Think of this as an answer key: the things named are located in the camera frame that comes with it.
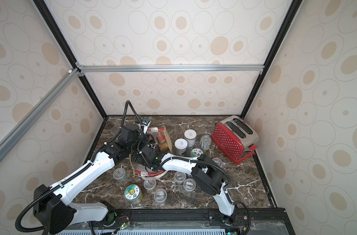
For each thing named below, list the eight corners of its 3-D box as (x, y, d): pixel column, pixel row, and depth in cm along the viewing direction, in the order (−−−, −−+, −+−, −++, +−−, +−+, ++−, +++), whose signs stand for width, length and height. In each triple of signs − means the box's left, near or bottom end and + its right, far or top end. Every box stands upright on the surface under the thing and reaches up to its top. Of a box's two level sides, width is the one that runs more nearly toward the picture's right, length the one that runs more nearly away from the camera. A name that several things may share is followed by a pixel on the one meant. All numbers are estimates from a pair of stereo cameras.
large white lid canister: (187, 150, 101) (187, 142, 94) (183, 138, 108) (183, 130, 100) (197, 147, 103) (199, 139, 95) (193, 136, 109) (194, 128, 101)
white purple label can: (174, 156, 99) (174, 148, 91) (175, 146, 104) (174, 138, 96) (187, 156, 99) (187, 148, 91) (186, 146, 104) (187, 138, 96)
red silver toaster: (230, 166, 93) (238, 152, 79) (209, 139, 107) (213, 123, 93) (255, 153, 99) (267, 138, 86) (232, 129, 113) (239, 112, 99)
